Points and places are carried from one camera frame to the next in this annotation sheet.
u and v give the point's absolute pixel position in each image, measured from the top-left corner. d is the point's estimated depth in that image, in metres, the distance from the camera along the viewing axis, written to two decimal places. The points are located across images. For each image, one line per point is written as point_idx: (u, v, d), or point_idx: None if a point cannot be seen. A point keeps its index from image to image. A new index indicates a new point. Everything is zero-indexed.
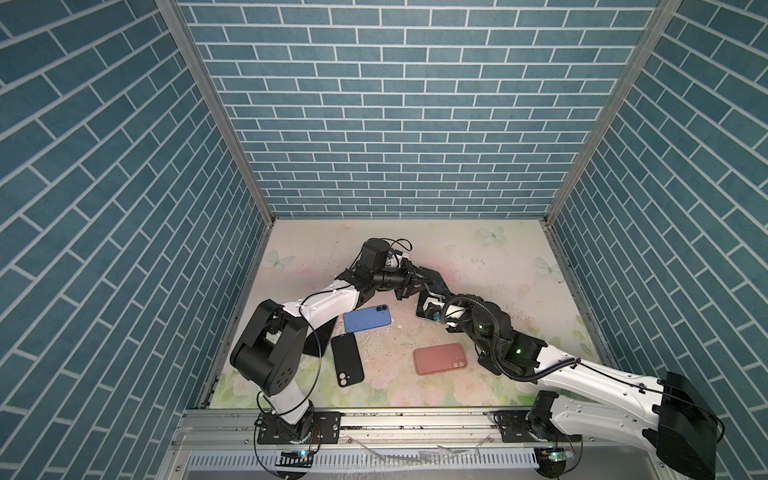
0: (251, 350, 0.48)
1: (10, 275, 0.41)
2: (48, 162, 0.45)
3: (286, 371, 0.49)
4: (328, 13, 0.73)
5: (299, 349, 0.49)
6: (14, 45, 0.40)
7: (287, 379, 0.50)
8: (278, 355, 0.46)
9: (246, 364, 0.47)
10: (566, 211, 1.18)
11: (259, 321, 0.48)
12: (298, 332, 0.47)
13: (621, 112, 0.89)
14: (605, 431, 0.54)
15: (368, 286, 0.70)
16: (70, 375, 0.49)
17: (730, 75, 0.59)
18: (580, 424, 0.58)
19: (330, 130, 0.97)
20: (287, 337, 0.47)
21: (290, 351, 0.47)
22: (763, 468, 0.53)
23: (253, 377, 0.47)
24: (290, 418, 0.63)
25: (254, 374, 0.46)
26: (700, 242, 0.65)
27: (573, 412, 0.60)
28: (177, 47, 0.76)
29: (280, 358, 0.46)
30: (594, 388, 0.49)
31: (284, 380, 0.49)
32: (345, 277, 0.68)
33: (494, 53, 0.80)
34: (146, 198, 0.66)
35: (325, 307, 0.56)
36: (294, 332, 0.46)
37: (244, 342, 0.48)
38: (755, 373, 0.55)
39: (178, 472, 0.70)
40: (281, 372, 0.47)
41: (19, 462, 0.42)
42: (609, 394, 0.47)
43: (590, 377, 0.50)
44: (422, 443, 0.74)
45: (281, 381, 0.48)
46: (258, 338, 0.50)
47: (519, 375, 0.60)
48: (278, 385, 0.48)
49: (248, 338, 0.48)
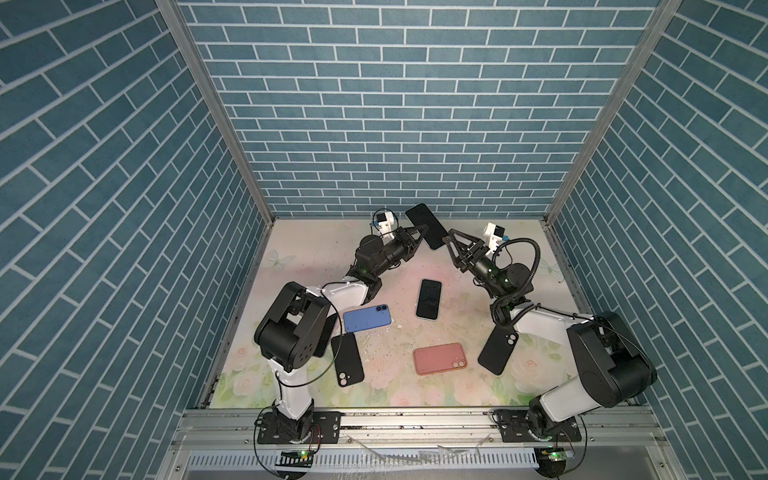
0: (277, 325, 0.52)
1: (10, 275, 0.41)
2: (48, 162, 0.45)
3: (307, 347, 0.52)
4: (328, 13, 0.73)
5: (321, 327, 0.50)
6: (13, 45, 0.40)
7: (307, 356, 0.54)
8: (304, 330, 0.50)
9: (270, 341, 0.51)
10: (566, 211, 1.18)
11: (284, 300, 0.53)
12: (322, 309, 0.52)
13: (621, 112, 0.89)
14: (575, 402, 0.55)
15: (376, 282, 0.74)
16: (70, 375, 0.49)
17: (730, 75, 0.59)
18: (558, 401, 0.60)
19: (330, 130, 0.97)
20: (312, 314, 0.51)
21: (315, 330, 0.52)
22: (763, 468, 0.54)
23: (277, 353, 0.50)
24: (290, 414, 0.63)
25: (278, 346, 0.50)
26: (700, 242, 0.65)
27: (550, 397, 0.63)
28: (177, 47, 0.76)
29: (306, 333, 0.50)
30: (543, 327, 0.58)
31: (306, 355, 0.53)
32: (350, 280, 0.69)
33: (494, 53, 0.80)
34: (146, 198, 0.66)
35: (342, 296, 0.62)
36: (318, 310, 0.51)
37: (270, 319, 0.52)
38: (755, 372, 0.55)
39: (178, 472, 0.70)
40: (304, 347, 0.51)
41: (19, 461, 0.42)
42: (553, 328, 0.55)
43: (544, 313, 0.59)
44: (422, 443, 0.74)
45: (302, 357, 0.52)
46: (283, 315, 0.56)
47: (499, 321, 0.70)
48: (299, 361, 0.52)
49: (273, 315, 0.52)
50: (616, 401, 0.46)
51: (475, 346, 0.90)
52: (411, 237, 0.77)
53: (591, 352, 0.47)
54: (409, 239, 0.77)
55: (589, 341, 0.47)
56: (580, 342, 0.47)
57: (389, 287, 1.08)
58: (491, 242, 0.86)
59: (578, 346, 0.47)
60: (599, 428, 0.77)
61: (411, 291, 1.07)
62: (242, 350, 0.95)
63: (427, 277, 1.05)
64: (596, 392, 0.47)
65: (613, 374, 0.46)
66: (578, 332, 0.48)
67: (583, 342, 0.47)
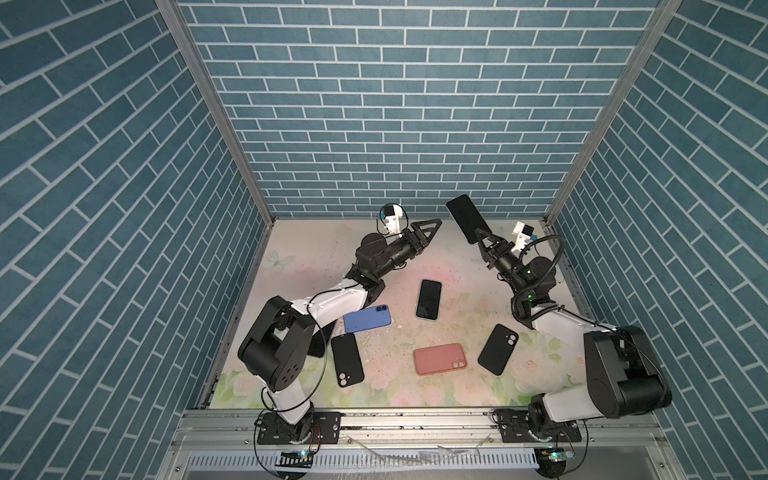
0: (258, 345, 0.49)
1: (10, 276, 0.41)
2: (48, 162, 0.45)
3: (291, 368, 0.49)
4: (328, 13, 0.73)
5: (305, 347, 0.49)
6: (13, 45, 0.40)
7: (293, 376, 0.51)
8: (284, 352, 0.47)
9: (253, 359, 0.48)
10: (566, 212, 1.18)
11: (267, 317, 0.49)
12: (305, 330, 0.47)
13: (621, 112, 0.89)
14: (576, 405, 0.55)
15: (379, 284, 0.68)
16: (69, 375, 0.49)
17: (730, 75, 0.59)
18: (561, 403, 0.60)
19: (330, 131, 0.97)
20: (294, 335, 0.47)
21: (296, 349, 0.47)
22: (763, 469, 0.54)
23: (259, 372, 0.47)
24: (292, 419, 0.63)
25: (261, 368, 0.47)
26: (700, 242, 0.65)
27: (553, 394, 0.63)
28: (177, 47, 0.76)
29: (286, 355, 0.46)
30: (561, 329, 0.57)
31: (290, 376, 0.50)
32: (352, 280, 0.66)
33: (494, 53, 0.80)
34: (146, 198, 0.66)
35: (333, 305, 0.57)
36: (301, 330, 0.47)
37: (252, 337, 0.49)
38: (755, 373, 0.55)
39: (178, 472, 0.70)
40: (287, 368, 0.48)
41: (19, 462, 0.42)
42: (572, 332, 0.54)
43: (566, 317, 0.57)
44: (422, 444, 0.74)
45: (285, 377, 0.49)
46: (266, 333, 0.52)
47: (519, 316, 0.69)
48: (283, 382, 0.49)
49: (256, 334, 0.49)
50: (617, 413, 0.44)
51: (475, 346, 0.90)
52: (419, 238, 0.68)
53: (604, 360, 0.46)
54: (416, 240, 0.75)
55: (605, 351, 0.46)
56: (595, 350, 0.46)
57: (389, 287, 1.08)
58: (519, 241, 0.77)
59: (593, 353, 0.46)
60: (600, 428, 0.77)
61: (411, 291, 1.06)
62: None
63: (428, 277, 1.05)
64: (601, 400, 0.45)
65: (622, 387, 0.45)
66: (596, 339, 0.47)
67: (599, 350, 0.46)
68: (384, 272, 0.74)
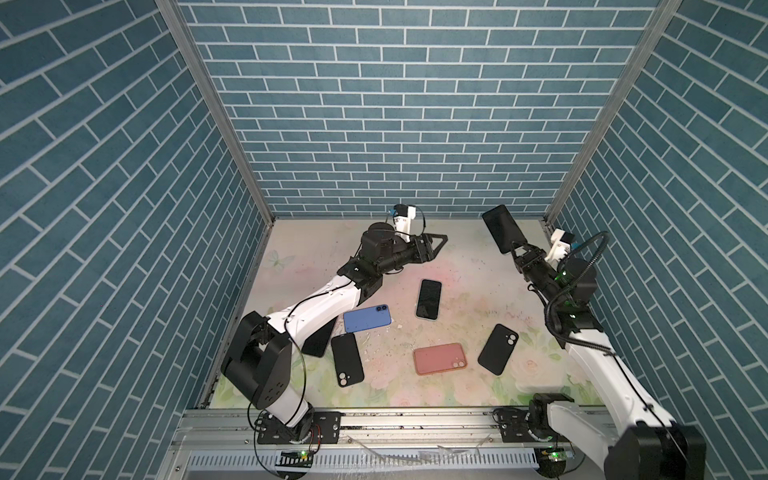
0: (239, 363, 0.47)
1: (10, 275, 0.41)
2: (48, 162, 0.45)
3: (274, 386, 0.46)
4: (328, 13, 0.73)
5: (287, 362, 0.46)
6: (13, 45, 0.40)
7: (279, 393, 0.49)
8: (263, 372, 0.44)
9: (238, 377, 0.46)
10: (566, 212, 1.18)
11: (242, 335, 0.46)
12: (280, 351, 0.43)
13: (621, 112, 0.89)
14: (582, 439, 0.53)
15: (375, 279, 0.63)
16: (70, 375, 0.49)
17: (730, 75, 0.59)
18: (566, 427, 0.58)
19: (330, 131, 0.97)
20: (269, 357, 0.43)
21: (276, 368, 0.44)
22: (763, 469, 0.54)
23: (244, 389, 0.45)
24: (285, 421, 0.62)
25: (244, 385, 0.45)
26: (700, 242, 0.65)
27: (568, 411, 0.61)
28: (177, 47, 0.76)
29: (264, 375, 0.43)
30: (601, 380, 0.48)
31: (275, 393, 0.48)
32: (346, 274, 0.61)
33: (494, 53, 0.80)
34: (146, 198, 0.66)
35: (319, 313, 0.52)
36: (276, 352, 0.43)
37: (232, 357, 0.46)
38: (755, 373, 0.55)
39: (178, 472, 0.70)
40: (269, 386, 0.45)
41: (19, 462, 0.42)
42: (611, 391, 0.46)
43: (611, 370, 0.49)
44: (422, 444, 0.74)
45: (269, 395, 0.47)
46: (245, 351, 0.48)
47: (552, 329, 0.59)
48: (266, 400, 0.46)
49: (234, 353, 0.46)
50: None
51: (475, 346, 0.90)
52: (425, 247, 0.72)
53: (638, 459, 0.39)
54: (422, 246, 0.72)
55: (646, 450, 0.39)
56: (635, 448, 0.39)
57: (389, 287, 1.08)
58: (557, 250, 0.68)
59: (628, 444, 0.40)
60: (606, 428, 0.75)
61: (411, 291, 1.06)
62: None
63: (428, 277, 1.05)
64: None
65: None
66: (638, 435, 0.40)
67: (639, 449, 0.39)
68: (384, 267, 0.67)
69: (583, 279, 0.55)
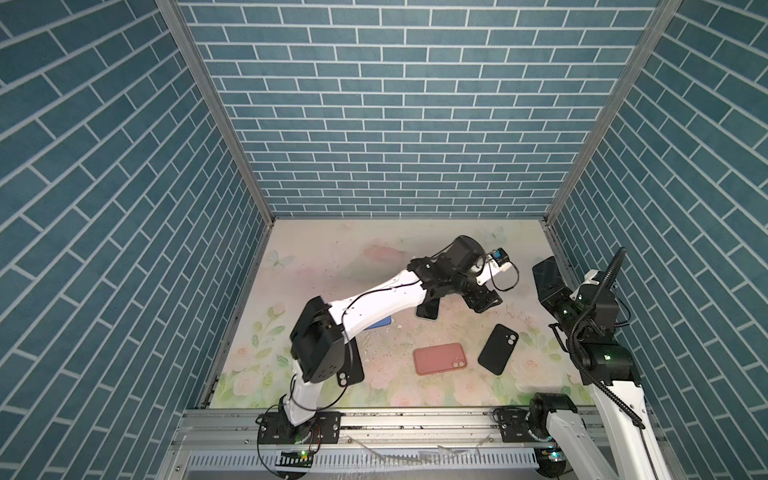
0: (301, 337, 0.52)
1: (10, 275, 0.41)
2: (48, 162, 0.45)
3: (327, 368, 0.51)
4: (328, 13, 0.73)
5: (342, 350, 0.49)
6: (13, 45, 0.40)
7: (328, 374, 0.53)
8: (317, 354, 0.48)
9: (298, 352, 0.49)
10: (566, 211, 1.18)
11: (308, 315, 0.50)
12: (334, 339, 0.46)
13: (621, 112, 0.89)
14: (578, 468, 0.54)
15: (446, 282, 0.60)
16: (70, 375, 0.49)
17: (730, 75, 0.59)
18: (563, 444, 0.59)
19: (330, 131, 0.97)
20: (324, 343, 0.47)
21: (332, 353, 0.48)
22: (763, 469, 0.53)
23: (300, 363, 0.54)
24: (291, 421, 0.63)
25: (302, 359, 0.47)
26: (700, 242, 0.65)
27: (570, 430, 0.60)
28: (177, 47, 0.76)
29: (317, 358, 0.48)
30: (619, 447, 0.44)
31: (326, 375, 0.52)
32: (414, 270, 0.59)
33: (494, 53, 0.80)
34: (146, 198, 0.66)
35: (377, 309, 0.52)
36: (332, 337, 0.46)
37: (296, 332, 0.53)
38: (755, 373, 0.55)
39: (178, 472, 0.70)
40: (323, 367, 0.49)
41: (19, 462, 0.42)
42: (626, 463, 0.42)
43: (636, 443, 0.43)
44: (422, 443, 0.74)
45: (321, 375, 0.51)
46: (308, 330, 0.53)
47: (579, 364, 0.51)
48: (317, 377, 0.51)
49: (300, 328, 0.52)
50: None
51: (475, 346, 0.90)
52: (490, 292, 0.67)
53: None
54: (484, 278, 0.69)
55: None
56: None
57: None
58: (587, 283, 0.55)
59: None
60: (599, 429, 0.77)
61: None
62: (242, 350, 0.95)
63: None
64: None
65: None
66: None
67: None
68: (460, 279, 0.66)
69: (602, 300, 0.51)
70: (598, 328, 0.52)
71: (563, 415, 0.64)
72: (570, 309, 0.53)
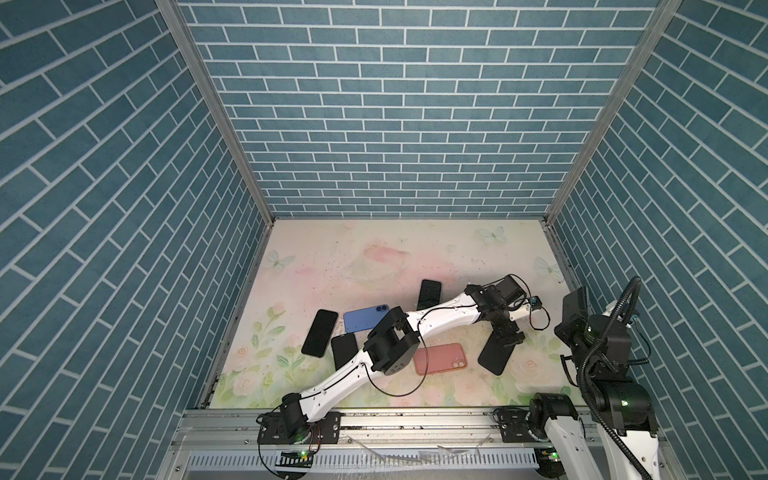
0: (380, 338, 0.65)
1: (10, 276, 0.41)
2: (48, 162, 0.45)
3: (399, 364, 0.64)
4: (328, 13, 0.73)
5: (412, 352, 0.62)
6: (13, 45, 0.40)
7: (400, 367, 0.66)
8: (393, 355, 0.61)
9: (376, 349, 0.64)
10: (566, 211, 1.18)
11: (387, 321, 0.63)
12: (410, 345, 0.58)
13: (621, 112, 0.89)
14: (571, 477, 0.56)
15: (495, 309, 0.73)
16: (70, 375, 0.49)
17: (730, 75, 0.59)
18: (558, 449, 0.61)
19: (330, 131, 0.97)
20: (400, 348, 0.60)
21: (405, 356, 0.62)
22: (763, 468, 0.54)
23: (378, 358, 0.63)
24: (307, 412, 0.65)
25: (380, 356, 0.63)
26: (700, 242, 0.65)
27: (570, 441, 0.60)
28: (177, 47, 0.76)
29: (393, 358, 0.61)
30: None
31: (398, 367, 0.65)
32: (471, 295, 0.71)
33: (494, 53, 0.80)
34: (146, 198, 0.66)
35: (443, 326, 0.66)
36: (406, 343, 0.59)
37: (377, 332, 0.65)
38: (755, 373, 0.55)
39: (178, 472, 0.70)
40: (396, 364, 0.63)
41: (19, 462, 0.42)
42: None
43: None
44: (422, 444, 0.74)
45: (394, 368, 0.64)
46: (386, 333, 0.66)
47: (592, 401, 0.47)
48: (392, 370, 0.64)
49: (379, 330, 0.64)
50: None
51: (475, 347, 0.89)
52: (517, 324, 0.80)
53: None
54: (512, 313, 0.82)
55: None
56: None
57: (388, 287, 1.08)
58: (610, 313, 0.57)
59: None
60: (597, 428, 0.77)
61: (410, 291, 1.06)
62: (242, 350, 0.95)
63: (428, 277, 1.05)
64: None
65: None
66: None
67: None
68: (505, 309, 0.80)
69: (613, 334, 0.48)
70: (610, 363, 0.49)
71: (564, 423, 0.63)
72: (580, 342, 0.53)
